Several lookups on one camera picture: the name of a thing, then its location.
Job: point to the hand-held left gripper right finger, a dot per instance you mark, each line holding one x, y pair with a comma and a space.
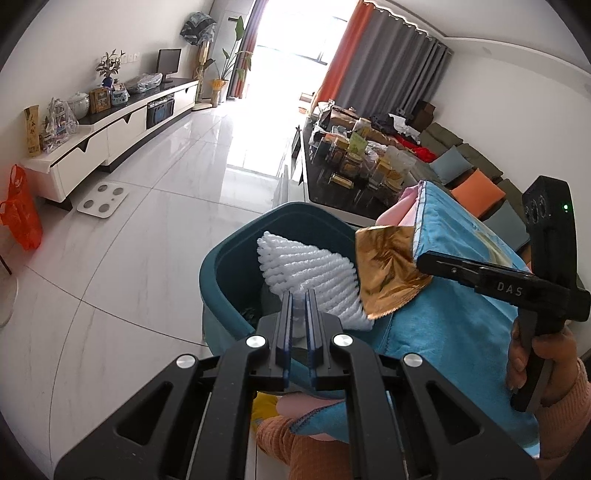
313, 332

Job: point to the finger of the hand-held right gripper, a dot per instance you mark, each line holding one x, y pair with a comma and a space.
448, 270

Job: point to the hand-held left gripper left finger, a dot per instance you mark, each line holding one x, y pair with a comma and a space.
286, 332

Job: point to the gold foil wrapper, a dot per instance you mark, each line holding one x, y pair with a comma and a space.
388, 272

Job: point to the teal trash bin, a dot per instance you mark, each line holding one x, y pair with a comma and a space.
231, 295

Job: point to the white foam net sleeve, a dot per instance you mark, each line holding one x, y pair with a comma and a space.
304, 263

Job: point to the person's right hand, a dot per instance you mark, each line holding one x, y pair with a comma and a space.
561, 360

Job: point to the blue blanket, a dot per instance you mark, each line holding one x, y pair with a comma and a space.
452, 323

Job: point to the blue grey cushion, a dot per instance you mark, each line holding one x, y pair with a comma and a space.
451, 165
508, 226

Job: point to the person's yellow garment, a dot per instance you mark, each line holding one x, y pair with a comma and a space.
265, 408

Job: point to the orange cushion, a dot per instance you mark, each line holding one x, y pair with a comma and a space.
478, 191

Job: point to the red cloth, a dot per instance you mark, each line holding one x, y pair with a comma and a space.
418, 151

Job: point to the olive green sofa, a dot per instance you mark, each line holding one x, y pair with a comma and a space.
443, 138

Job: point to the black coffee table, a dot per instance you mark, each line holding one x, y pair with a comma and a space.
323, 187

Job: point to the group of jars and packets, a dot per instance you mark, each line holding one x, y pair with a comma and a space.
360, 152

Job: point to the pile of clothes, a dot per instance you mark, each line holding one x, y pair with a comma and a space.
392, 123

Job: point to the cardboard box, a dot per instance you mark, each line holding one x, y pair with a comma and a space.
424, 114

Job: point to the grey curtain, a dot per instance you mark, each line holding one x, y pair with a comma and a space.
397, 60

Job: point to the white body scale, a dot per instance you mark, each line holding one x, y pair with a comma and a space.
102, 199

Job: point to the orange curtain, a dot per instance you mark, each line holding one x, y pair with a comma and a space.
341, 50

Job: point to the yellow plant pot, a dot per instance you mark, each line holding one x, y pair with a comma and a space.
219, 90

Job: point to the white TV cabinet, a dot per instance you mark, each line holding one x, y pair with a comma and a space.
92, 152

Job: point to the tall green houseplant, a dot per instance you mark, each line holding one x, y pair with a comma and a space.
240, 60

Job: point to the dark red curtain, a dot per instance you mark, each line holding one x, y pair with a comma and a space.
247, 50

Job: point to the clear bag on cabinet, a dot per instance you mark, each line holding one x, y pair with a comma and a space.
143, 82

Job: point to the small blue bowl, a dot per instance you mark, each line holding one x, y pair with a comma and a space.
120, 96

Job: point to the orange plastic bag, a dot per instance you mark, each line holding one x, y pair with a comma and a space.
21, 212

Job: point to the white standing air conditioner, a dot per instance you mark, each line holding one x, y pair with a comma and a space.
228, 46

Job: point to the black monitor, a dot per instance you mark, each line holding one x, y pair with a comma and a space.
169, 62

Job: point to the clear bag of bottles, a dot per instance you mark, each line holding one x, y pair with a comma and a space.
60, 127

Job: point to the white ceramic jar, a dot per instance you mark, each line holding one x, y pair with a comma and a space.
77, 105

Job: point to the small plant in blue vase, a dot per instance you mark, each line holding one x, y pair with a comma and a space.
110, 69

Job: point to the covered standing fan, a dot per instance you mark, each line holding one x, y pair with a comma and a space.
197, 27

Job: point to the tan gift box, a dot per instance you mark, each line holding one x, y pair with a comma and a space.
33, 134

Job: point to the wooden picture frame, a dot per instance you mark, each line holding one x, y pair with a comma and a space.
99, 100

